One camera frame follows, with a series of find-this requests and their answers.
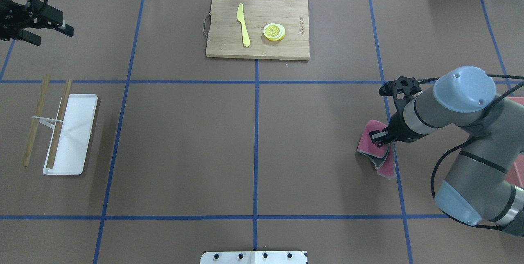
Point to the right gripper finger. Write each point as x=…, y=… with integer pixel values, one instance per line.
x=379, y=138

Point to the white rack tray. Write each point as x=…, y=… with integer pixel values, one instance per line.
x=74, y=139

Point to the yellow lemon slice toy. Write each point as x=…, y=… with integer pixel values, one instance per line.
x=274, y=32

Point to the pink plastic bin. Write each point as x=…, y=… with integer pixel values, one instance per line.
x=518, y=174

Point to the wooden cutting board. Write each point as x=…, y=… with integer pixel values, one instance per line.
x=224, y=38

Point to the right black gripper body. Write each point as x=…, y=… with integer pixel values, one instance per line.
x=397, y=129

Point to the pink cloth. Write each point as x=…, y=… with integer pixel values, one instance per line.
x=381, y=157

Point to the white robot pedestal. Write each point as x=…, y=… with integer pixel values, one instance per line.
x=255, y=257

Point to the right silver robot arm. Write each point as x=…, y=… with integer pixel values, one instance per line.
x=468, y=183

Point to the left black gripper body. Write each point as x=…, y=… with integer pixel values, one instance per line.
x=12, y=19

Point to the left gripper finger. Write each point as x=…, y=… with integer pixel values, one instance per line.
x=52, y=18
x=29, y=37

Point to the wooden rack rod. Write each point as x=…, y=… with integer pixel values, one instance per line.
x=58, y=125
x=35, y=121

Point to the yellow plastic knife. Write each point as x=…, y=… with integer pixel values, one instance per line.
x=241, y=19

